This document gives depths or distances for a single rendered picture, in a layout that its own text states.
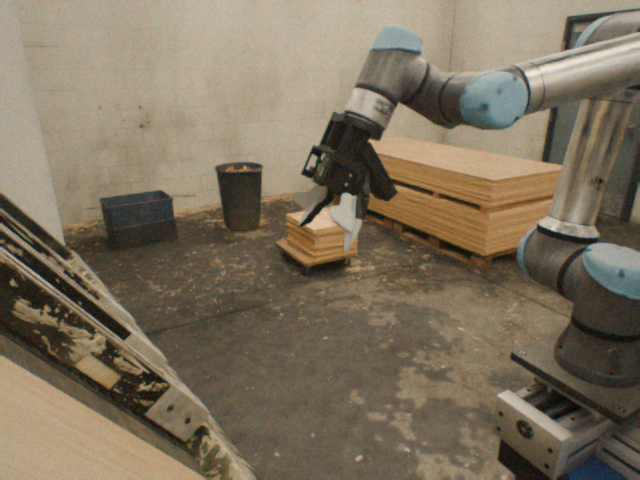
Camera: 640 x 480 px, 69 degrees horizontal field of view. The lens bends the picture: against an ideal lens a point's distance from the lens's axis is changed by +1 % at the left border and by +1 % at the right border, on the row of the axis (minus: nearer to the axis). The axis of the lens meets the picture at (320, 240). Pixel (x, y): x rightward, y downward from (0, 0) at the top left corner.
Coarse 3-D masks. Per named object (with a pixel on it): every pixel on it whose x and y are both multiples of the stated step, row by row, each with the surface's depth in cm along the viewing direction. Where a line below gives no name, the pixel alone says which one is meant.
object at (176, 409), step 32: (0, 256) 64; (0, 288) 65; (32, 288) 67; (0, 320) 66; (32, 320) 68; (64, 320) 71; (96, 320) 80; (64, 352) 73; (96, 352) 76; (128, 352) 79; (128, 384) 81; (160, 384) 85; (160, 416) 87; (192, 416) 91
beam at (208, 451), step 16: (80, 272) 167; (144, 336) 139; (160, 368) 112; (208, 416) 106; (208, 432) 92; (192, 448) 91; (208, 448) 89; (224, 448) 89; (208, 464) 87; (224, 464) 85
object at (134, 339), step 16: (0, 224) 86; (0, 240) 83; (16, 240) 85; (16, 256) 86; (32, 256) 87; (48, 272) 90; (64, 288) 92; (80, 288) 98; (80, 304) 95; (96, 304) 97; (112, 320) 100; (128, 336) 104; (144, 352) 107; (160, 352) 113
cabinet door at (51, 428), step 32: (0, 384) 45; (32, 384) 51; (0, 416) 40; (32, 416) 45; (64, 416) 51; (96, 416) 58; (0, 448) 36; (32, 448) 40; (64, 448) 45; (96, 448) 51; (128, 448) 58
